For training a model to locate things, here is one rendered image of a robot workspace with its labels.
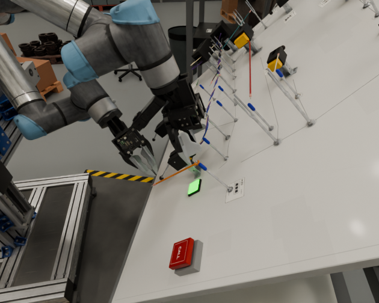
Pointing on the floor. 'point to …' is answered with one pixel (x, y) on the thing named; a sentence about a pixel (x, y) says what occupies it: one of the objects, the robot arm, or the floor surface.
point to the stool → (127, 72)
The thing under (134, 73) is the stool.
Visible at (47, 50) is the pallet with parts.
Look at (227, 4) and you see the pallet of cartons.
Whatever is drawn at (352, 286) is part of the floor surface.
